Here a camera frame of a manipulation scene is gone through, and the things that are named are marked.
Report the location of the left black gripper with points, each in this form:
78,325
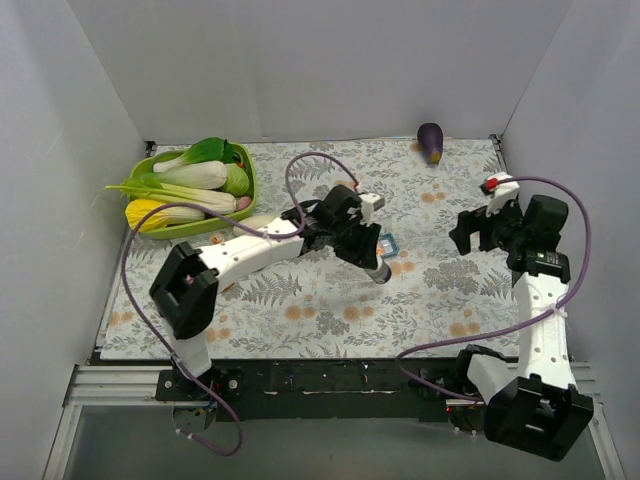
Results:
357,245

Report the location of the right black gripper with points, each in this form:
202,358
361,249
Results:
473,228

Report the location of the blue rectangular pill box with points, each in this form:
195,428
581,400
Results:
387,245

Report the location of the white cap pill bottle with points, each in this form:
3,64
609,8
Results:
382,273

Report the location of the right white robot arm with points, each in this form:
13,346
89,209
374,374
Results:
536,408

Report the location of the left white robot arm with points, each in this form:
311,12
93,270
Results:
186,288

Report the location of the white radish with leaves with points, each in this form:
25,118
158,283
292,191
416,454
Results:
254,222

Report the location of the purple eggplant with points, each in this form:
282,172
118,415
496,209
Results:
430,137

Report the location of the pink radish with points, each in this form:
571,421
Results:
242,203

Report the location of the floral table mat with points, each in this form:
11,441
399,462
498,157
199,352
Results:
318,306

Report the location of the light green cabbage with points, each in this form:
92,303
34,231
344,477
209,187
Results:
237,181

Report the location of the green plastic basket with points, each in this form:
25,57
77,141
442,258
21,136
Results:
208,224

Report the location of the green bok choy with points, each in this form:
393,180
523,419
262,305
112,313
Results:
209,149

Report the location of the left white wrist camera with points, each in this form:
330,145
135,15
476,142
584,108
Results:
370,203

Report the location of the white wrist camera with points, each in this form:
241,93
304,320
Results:
500,189
370,203

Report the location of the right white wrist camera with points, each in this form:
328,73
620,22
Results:
500,189

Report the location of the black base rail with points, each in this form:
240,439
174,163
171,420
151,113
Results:
260,389

